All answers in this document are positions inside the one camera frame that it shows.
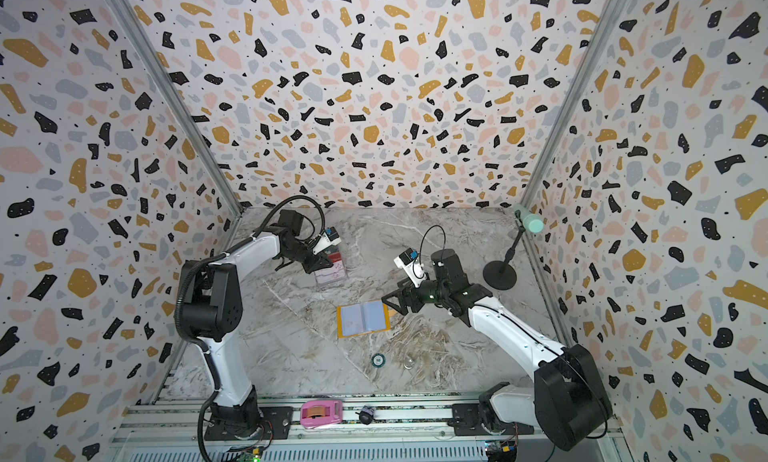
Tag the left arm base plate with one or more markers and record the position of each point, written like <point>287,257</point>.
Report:
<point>273,424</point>

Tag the right circuit board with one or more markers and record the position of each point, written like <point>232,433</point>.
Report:
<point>501,451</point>

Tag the yellow leather card holder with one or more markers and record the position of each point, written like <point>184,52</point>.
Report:
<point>362,318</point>

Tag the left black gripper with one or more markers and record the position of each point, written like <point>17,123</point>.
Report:
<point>318,263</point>

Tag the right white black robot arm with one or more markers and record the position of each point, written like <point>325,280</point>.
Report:
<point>567,400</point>

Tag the small black knob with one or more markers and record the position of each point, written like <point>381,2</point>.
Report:
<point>366,415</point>

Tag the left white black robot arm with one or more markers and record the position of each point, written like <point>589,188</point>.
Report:
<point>209,309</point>

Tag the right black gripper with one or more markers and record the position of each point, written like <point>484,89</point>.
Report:
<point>410,296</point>

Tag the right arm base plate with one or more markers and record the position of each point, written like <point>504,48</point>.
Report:
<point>476,419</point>

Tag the pink tape dispenser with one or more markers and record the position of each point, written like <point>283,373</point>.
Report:
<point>321,412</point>

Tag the black microphone stand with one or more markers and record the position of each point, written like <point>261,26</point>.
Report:
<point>500,274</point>

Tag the green circuit board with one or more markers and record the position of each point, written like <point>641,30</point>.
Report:
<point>251,455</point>

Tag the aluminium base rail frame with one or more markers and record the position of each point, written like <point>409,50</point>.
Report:
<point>406,428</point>

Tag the clear acrylic card box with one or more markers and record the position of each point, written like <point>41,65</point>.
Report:
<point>335,273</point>

